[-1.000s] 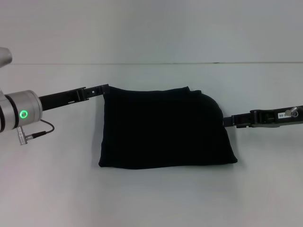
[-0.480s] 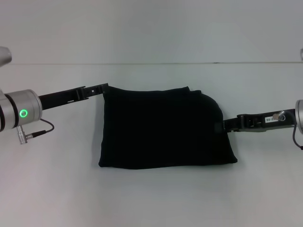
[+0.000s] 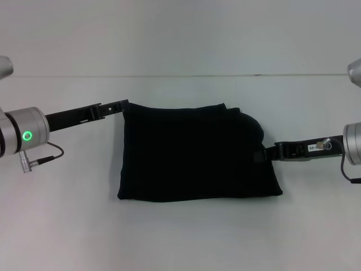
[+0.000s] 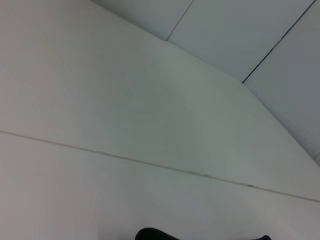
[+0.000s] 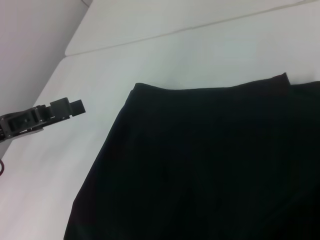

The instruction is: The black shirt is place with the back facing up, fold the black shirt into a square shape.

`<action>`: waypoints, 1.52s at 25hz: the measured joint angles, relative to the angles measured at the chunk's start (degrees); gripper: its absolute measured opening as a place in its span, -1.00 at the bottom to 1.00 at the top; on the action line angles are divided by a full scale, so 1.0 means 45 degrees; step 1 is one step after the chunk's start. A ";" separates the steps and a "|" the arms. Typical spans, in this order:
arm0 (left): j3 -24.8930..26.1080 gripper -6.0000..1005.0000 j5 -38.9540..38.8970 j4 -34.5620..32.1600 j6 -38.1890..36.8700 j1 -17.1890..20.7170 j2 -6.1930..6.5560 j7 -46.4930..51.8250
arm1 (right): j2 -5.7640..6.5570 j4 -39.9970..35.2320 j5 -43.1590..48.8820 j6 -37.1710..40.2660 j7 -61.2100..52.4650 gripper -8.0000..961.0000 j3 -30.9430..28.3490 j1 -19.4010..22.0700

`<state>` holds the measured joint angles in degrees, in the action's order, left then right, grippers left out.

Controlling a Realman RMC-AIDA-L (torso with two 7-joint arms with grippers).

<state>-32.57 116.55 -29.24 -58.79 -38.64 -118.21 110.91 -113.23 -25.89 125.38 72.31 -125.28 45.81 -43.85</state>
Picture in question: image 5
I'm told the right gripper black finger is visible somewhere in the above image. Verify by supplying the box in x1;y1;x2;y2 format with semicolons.
0;97;87;144

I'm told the black shirt with FREE print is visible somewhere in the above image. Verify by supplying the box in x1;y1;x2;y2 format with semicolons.
62;72;320;240

